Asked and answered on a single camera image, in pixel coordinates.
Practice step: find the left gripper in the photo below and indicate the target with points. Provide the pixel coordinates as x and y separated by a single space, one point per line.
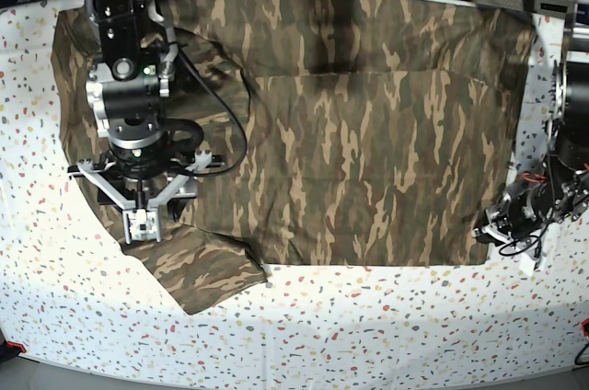
519 221

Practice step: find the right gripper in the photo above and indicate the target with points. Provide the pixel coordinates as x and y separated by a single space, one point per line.
159 176

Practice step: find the camouflage T-shirt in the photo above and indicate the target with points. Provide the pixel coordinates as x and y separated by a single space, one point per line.
369 132

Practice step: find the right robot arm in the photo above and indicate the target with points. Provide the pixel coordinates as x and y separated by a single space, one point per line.
131 77

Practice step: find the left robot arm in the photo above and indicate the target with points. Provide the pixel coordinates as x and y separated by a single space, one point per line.
566 128

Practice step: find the red table clamp right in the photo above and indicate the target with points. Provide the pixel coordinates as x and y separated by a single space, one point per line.
585 327

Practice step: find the red table clamp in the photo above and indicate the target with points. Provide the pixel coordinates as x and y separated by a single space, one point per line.
11 349
585 327

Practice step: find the terrazzo pattern table cloth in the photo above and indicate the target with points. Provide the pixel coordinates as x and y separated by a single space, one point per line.
70 297

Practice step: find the red table clamp left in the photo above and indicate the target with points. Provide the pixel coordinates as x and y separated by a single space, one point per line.
11 349

